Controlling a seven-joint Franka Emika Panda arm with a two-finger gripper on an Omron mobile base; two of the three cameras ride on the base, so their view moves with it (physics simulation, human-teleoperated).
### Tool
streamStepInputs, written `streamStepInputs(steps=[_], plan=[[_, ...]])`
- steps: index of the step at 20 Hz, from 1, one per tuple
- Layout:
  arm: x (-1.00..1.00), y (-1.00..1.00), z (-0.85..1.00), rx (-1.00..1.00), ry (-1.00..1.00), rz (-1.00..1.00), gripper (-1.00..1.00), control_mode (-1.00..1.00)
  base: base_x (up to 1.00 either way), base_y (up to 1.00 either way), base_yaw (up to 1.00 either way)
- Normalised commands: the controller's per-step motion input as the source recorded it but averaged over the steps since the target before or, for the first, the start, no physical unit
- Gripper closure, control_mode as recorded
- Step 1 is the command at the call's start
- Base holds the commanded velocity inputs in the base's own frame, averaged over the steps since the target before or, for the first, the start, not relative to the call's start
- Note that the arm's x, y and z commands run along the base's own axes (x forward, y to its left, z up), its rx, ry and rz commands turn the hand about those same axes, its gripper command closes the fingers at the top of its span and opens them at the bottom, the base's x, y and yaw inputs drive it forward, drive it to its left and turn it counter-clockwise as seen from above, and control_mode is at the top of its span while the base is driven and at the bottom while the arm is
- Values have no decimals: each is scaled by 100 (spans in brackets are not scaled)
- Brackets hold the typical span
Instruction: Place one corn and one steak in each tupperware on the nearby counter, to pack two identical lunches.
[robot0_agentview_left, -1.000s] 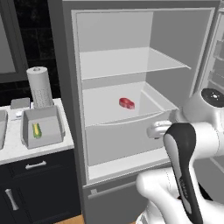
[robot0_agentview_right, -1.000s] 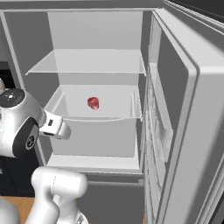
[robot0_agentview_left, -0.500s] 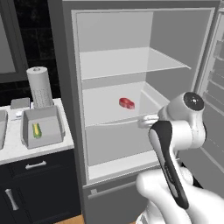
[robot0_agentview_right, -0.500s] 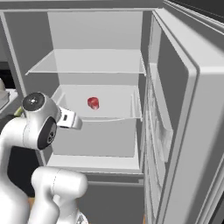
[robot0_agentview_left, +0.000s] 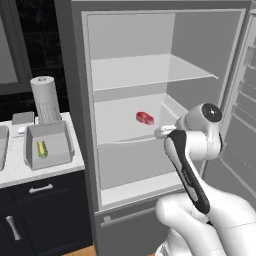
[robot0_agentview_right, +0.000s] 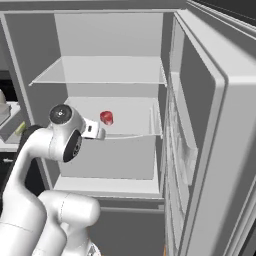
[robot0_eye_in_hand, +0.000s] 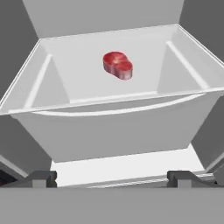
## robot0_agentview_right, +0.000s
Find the clear fridge shelf with rim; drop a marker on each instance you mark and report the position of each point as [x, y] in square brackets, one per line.
[136, 115]

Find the red raw steak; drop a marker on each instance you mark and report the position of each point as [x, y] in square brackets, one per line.
[107, 117]

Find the grey fridge crisper drawer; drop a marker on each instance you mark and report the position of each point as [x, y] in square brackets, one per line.
[116, 156]

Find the grey fridge door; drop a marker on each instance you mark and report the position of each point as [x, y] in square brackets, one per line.
[230, 140]

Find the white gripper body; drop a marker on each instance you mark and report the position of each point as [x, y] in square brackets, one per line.
[100, 134]

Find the clear glass fridge shelf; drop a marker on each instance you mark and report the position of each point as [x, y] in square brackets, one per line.
[106, 70]

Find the grey fridge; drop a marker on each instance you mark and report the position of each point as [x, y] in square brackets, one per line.
[110, 36]

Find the grey door bin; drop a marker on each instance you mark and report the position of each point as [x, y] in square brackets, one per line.
[186, 156]

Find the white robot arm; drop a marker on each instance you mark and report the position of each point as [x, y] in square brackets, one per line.
[23, 200]

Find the grey freezer drawer front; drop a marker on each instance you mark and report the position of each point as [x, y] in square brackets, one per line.
[133, 233]

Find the yellow green corn cob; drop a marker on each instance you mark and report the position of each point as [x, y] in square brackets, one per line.
[20, 128]

